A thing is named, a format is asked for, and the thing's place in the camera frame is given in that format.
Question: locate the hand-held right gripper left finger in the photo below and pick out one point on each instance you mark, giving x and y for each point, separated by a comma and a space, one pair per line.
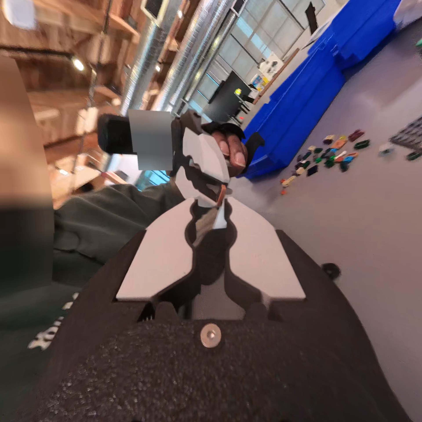
155, 263

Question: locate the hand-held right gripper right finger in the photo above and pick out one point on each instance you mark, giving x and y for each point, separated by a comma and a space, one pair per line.
267, 263

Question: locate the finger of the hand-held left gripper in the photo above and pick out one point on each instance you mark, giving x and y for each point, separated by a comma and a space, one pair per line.
207, 155
194, 191

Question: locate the grey desk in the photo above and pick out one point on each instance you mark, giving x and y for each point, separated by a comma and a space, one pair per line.
346, 214

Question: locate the person's left hand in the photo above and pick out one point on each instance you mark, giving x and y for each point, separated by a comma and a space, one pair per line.
235, 151

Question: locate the black round toy plate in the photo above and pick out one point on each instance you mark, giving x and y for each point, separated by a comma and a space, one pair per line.
331, 271

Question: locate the white glasses box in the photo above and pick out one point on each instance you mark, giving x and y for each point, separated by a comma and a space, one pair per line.
270, 66

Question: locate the wooden side table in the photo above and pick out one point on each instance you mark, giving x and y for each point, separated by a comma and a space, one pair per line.
280, 71

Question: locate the scattered small toy bricks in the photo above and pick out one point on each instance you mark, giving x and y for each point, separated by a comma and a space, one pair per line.
329, 155

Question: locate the person's green hoodie torso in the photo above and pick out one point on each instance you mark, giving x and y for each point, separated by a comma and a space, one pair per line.
33, 329

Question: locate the small white grey toy brick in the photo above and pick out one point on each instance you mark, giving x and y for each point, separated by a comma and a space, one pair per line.
386, 149

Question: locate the dark green toy tile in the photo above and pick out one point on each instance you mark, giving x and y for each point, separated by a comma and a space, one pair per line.
414, 156

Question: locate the grey toy baseplate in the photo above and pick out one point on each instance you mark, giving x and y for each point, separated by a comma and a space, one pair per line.
408, 135

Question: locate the black wall screen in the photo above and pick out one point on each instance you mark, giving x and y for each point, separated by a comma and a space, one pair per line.
227, 92

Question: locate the silver ceiling duct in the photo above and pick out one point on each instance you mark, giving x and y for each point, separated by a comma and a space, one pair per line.
145, 56
201, 43

